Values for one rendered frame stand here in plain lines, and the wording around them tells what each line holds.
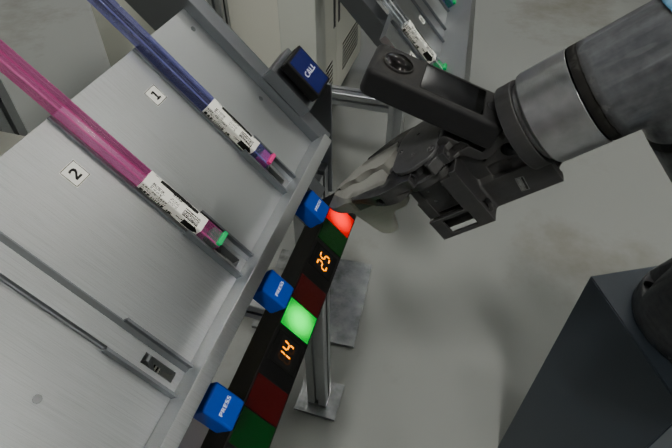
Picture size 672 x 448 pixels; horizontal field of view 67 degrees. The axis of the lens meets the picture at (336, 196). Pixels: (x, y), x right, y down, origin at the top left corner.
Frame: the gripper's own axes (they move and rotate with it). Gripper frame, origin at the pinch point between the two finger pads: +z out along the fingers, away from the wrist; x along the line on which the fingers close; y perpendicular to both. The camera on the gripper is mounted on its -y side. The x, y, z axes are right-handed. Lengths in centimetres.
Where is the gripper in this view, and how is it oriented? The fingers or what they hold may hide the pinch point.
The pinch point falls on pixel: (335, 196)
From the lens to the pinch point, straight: 51.2
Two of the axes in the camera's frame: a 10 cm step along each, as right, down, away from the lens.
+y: 6.6, 6.6, 3.5
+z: -7.0, 3.6, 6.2
